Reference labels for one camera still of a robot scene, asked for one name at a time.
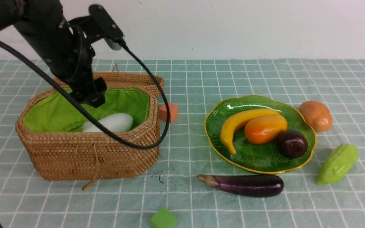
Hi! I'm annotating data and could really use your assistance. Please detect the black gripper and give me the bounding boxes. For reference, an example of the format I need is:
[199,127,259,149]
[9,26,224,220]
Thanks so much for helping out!
[48,41,107,108]

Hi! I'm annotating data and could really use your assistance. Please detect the white radish with leaves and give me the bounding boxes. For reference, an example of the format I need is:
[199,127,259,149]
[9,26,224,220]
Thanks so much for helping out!
[82,113,134,132]

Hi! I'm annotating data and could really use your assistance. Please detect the yellow banana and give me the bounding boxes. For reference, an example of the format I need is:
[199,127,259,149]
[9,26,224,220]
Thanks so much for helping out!
[219,109,279,155]

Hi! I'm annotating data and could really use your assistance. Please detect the orange mango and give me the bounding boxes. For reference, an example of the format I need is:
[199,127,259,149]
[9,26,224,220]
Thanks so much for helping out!
[244,114,288,144]

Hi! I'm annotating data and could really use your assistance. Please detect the purple eggplant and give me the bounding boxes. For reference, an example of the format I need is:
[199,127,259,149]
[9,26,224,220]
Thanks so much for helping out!
[197,174,284,198]

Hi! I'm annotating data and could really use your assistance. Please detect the dark purple mangosteen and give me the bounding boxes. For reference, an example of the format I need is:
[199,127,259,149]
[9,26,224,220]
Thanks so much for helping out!
[276,130,308,159]

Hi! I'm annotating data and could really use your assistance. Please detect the brown potato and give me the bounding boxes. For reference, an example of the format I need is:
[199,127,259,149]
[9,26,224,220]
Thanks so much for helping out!
[298,100,333,132]

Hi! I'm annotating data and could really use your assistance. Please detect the light green bitter gourd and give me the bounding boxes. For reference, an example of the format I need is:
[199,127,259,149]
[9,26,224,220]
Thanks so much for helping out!
[316,144,359,185]

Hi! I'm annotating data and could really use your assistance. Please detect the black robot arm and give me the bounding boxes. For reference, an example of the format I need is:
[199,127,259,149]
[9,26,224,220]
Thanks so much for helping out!
[0,0,107,108]

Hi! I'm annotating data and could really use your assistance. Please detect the woven wicker basket green lining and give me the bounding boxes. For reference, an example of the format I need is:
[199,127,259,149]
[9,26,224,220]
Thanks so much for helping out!
[15,84,161,181]

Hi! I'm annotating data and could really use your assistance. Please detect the woven wicker basket lid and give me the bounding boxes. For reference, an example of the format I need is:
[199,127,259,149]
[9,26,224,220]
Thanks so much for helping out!
[93,71,161,97]

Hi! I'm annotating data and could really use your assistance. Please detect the orange foam cube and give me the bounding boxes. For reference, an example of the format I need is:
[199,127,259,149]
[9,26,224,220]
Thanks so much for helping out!
[158,102,178,123]

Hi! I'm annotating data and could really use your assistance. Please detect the green foam cube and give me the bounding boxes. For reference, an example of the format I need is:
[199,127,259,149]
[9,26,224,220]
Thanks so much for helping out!
[150,207,178,228]

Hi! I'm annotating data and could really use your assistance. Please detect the green leaf-shaped glass plate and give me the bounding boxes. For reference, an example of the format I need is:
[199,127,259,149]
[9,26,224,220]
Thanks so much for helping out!
[204,95,317,174]

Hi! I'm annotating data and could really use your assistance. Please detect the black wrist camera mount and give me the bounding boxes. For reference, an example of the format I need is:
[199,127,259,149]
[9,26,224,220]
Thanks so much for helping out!
[69,4,125,51]

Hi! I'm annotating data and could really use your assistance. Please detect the black cable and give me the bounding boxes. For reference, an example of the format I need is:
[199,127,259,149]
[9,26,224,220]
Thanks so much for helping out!
[0,34,171,228]

